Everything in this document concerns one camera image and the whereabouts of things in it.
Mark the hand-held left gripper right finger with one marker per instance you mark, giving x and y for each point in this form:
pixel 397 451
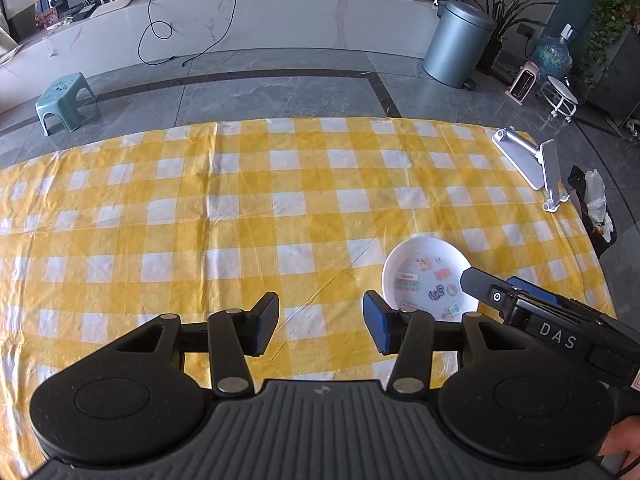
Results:
pixel 382 325

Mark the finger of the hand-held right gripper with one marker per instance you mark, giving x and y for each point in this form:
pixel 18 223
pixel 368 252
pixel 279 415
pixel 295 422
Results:
pixel 487 292
pixel 530 287

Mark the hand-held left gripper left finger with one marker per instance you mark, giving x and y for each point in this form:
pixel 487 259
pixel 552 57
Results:
pixel 265 325

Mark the small white sticker plate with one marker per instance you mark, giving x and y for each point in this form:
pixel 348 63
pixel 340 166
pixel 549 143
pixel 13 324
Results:
pixel 425 260

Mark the person's right hand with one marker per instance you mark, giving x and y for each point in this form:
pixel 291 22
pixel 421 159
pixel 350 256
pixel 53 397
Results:
pixel 625 447

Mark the black bag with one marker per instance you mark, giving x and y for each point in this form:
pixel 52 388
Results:
pixel 575 180

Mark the white folding phone stand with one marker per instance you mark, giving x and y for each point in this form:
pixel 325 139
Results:
pixel 525 160

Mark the yellow checkered tablecloth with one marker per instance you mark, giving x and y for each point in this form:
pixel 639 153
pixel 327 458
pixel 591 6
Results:
pixel 200 210

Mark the pink small heater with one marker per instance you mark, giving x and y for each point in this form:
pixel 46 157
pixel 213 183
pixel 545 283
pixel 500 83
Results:
pixel 522 82

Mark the blue water jug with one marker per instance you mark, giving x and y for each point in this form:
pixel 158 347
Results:
pixel 552 55

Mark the grey cabinet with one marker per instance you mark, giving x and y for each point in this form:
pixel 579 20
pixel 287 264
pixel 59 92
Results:
pixel 620 70

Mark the potted long leaf plant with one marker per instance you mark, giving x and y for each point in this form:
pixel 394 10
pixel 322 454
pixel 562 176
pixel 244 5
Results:
pixel 492 50

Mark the grey metal trash can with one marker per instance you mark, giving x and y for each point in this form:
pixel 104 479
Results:
pixel 457 45

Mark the green ivy plant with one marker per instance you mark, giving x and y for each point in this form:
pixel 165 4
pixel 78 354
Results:
pixel 610 15

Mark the teal plastic stool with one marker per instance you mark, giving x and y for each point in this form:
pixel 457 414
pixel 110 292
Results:
pixel 62 95

